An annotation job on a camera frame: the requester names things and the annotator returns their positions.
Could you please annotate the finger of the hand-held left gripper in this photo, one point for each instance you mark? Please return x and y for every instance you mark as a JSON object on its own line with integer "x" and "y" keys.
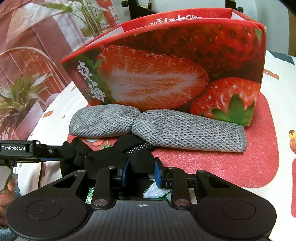
{"x": 52, "y": 148}

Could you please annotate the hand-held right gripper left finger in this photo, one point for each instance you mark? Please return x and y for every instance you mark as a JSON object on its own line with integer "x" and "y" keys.
{"x": 126, "y": 172}

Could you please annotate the red plant print curtain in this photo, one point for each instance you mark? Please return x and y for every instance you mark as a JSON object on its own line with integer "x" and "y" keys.
{"x": 34, "y": 34}

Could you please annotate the black exercise bike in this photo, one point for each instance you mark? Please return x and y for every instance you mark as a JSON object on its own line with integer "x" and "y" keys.
{"x": 136, "y": 9}

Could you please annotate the red rounded mat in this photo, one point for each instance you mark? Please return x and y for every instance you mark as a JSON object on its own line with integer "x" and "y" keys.
{"x": 231, "y": 166}

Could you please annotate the red strawberry print cardboard box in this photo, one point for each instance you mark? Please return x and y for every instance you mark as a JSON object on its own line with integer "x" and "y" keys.
{"x": 161, "y": 69}

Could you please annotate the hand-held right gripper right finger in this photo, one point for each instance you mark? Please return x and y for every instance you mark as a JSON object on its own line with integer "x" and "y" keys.
{"x": 157, "y": 175}

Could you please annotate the black sock with white dots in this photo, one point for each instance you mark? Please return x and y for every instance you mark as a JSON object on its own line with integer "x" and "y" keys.
{"x": 138, "y": 148}

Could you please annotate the wooden panel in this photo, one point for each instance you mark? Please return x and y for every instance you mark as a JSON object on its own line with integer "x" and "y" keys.
{"x": 292, "y": 34}

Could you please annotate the person's left hand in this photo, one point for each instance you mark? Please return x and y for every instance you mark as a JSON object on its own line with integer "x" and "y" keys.
{"x": 7, "y": 201}

